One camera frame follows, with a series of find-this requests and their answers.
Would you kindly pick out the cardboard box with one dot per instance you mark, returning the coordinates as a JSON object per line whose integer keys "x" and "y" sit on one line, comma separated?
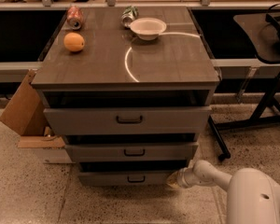
{"x": 24, "y": 116}

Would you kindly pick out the red soda can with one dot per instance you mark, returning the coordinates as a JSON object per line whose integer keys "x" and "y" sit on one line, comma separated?
{"x": 74, "y": 17}

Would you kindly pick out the white bowl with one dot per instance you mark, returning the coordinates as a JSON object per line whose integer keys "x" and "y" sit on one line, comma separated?
{"x": 148, "y": 28}

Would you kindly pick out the grey middle drawer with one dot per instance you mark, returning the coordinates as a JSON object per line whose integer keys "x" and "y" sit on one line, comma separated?
{"x": 132, "y": 152}

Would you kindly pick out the grey top drawer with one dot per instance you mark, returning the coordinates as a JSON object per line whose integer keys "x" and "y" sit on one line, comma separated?
{"x": 147, "y": 120}

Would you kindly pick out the grey bottom drawer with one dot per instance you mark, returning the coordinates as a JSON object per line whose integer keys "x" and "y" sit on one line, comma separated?
{"x": 120, "y": 173}

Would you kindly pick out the orange fruit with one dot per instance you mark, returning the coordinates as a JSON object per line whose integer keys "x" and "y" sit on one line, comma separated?
{"x": 74, "y": 42}

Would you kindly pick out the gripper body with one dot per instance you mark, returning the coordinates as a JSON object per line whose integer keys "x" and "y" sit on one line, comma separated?
{"x": 186, "y": 178}

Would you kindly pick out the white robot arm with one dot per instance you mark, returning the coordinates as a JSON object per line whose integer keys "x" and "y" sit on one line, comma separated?
{"x": 252, "y": 196}

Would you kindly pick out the grey drawer cabinet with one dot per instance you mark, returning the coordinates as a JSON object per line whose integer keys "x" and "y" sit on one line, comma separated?
{"x": 116, "y": 69}

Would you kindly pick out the black side table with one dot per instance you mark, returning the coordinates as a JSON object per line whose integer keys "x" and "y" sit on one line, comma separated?
{"x": 263, "y": 30}

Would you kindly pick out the grey drawer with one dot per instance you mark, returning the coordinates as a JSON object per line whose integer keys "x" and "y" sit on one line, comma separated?
{"x": 147, "y": 120}
{"x": 132, "y": 152}
{"x": 120, "y": 173}

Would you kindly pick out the green soda can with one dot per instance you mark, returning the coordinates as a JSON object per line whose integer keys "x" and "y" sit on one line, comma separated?
{"x": 129, "y": 15}

